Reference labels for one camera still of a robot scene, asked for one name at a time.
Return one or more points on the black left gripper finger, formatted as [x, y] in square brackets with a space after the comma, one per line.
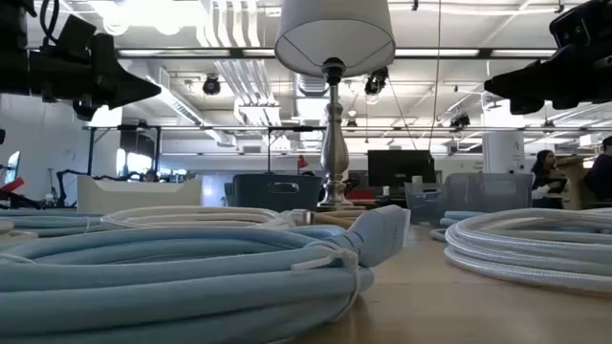
[115, 86]

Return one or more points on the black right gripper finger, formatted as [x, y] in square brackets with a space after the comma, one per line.
[535, 79]

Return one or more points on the black background robot arm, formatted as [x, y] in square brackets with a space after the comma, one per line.
[61, 188]

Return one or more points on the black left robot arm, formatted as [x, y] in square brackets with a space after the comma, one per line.
[13, 48]

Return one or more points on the white round pillar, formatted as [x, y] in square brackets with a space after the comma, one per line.
[502, 153]

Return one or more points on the person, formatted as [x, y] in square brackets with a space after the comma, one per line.
[151, 175]
[602, 177]
[545, 165]

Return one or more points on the bright monitor screen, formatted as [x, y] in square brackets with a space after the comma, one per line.
[13, 167]

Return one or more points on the white plastic bin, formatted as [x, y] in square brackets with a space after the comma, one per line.
[138, 196]

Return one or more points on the red flat object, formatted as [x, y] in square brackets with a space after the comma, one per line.
[12, 185]

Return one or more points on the clear grey plastic bin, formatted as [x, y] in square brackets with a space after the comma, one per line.
[487, 191]

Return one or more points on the black computer monitor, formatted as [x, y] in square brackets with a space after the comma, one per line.
[397, 167]

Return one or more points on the dark teal plastic bin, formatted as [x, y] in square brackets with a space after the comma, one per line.
[253, 193]

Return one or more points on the small red object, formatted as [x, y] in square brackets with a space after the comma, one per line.
[302, 162]

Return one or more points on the silver table lamp white shade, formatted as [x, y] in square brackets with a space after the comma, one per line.
[334, 38]

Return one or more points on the red box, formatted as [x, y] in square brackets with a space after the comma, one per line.
[361, 194]

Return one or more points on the white zip tie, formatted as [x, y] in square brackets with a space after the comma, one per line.
[311, 265]

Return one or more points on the black metal frame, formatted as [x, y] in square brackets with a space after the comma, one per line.
[119, 127]

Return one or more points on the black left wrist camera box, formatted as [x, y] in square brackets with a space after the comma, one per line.
[76, 32]

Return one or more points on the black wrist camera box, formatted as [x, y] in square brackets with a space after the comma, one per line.
[585, 21]
[76, 32]

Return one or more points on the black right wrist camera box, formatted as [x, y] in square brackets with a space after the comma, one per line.
[585, 21]

